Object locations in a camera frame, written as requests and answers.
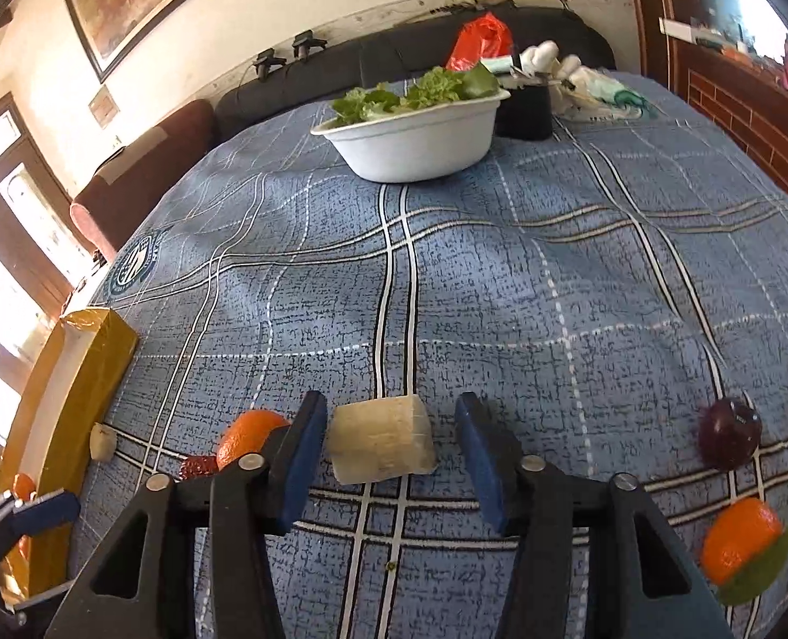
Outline pale cut fruit block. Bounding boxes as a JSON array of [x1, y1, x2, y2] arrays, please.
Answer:
[[326, 394, 437, 485]]

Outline orange with green leaf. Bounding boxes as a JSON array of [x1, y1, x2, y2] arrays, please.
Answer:
[[698, 498, 788, 607]]

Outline red date fruit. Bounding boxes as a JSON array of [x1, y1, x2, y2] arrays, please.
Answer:
[[178, 454, 219, 482]]

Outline yellow cardboard tray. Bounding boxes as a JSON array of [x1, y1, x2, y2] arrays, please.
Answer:
[[0, 307, 141, 603]]

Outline large orange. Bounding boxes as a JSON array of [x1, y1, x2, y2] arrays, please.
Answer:
[[216, 409, 290, 470]]

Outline small pale fruit chunk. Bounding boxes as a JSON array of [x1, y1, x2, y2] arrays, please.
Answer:
[[89, 423, 118, 463]]

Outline dark purple plum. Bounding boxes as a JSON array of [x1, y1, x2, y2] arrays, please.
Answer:
[[698, 398, 762, 472]]

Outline blue plaid tablecloth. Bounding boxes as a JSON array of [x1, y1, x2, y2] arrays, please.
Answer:
[[69, 77, 788, 637]]

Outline wooden glass door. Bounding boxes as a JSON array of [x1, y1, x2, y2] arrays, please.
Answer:
[[0, 94, 91, 460]]

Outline maroon armchair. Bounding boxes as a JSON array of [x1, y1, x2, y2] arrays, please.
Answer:
[[70, 100, 216, 263]]

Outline white bowl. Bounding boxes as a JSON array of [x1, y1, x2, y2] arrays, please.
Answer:
[[310, 89, 511, 185]]

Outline black mug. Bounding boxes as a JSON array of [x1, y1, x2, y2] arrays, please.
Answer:
[[495, 77, 553, 142]]

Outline white gloves pile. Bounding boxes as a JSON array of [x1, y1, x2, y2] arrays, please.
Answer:
[[519, 40, 657, 122]]

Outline green lettuce leaves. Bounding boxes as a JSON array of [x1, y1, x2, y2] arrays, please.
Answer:
[[330, 63, 501, 127]]

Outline brick pattern counter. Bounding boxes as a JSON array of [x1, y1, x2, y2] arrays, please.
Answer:
[[667, 38, 788, 195]]

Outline black sofa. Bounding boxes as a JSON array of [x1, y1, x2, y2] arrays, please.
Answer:
[[215, 0, 616, 142]]

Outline red plastic bag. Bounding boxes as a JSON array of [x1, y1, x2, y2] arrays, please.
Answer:
[[446, 13, 514, 72]]

